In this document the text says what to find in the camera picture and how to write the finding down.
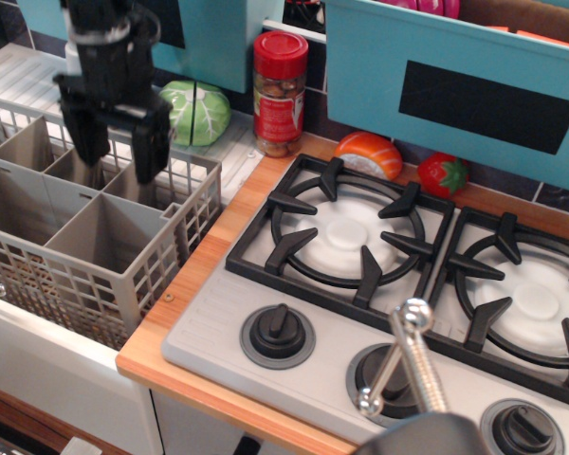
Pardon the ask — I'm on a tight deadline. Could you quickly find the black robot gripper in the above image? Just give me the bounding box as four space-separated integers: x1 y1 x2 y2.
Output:
54 27 171 185

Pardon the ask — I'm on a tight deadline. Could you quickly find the grey plastic drying rack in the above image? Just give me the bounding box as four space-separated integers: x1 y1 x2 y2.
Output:
0 100 221 349

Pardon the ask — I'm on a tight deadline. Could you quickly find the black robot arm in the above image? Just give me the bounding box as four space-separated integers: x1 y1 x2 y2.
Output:
53 1 172 185

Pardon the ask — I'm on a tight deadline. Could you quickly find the white sink faucet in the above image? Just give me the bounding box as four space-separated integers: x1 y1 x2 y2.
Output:
64 41 83 76

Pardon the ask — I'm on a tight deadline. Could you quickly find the green toy cabbage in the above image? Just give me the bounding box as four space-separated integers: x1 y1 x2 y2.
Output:
159 81 231 147

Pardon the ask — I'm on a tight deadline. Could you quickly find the red lid nut jar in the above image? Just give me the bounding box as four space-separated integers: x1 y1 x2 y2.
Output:
253 30 309 157

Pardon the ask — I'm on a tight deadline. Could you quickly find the left black burner grate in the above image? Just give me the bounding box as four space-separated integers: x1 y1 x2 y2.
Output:
226 155 454 330

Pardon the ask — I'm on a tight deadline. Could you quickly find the black burner grate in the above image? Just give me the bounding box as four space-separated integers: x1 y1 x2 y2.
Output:
226 155 454 330
429 208 569 405

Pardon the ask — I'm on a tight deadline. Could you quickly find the toy salmon sushi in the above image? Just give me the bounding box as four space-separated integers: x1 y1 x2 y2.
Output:
334 132 403 181

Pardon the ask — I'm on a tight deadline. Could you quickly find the left black stove knob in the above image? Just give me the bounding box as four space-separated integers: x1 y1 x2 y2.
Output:
240 303 317 371

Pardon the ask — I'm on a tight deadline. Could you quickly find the black stove knob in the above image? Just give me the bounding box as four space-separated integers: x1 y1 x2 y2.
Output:
479 399 565 455
345 343 423 421
240 303 317 371

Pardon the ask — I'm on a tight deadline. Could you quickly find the grey toy stove top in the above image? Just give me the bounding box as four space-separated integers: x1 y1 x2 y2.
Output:
160 153 569 455

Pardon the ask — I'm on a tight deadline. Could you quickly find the red toy strawberry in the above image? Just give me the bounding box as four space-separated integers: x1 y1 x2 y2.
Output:
417 152 469 199

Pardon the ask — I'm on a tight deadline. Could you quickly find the middle black stove knob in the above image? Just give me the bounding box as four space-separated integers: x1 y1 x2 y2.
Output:
345 343 423 421

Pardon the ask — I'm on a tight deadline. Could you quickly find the teal bin with black label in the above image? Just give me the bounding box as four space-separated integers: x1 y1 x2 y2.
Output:
326 1 569 190

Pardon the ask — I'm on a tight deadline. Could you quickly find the right black burner grate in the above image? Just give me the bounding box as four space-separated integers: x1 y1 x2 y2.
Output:
429 208 569 405

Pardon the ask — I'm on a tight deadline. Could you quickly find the right black stove knob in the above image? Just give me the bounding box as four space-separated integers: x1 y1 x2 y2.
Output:
479 399 565 455

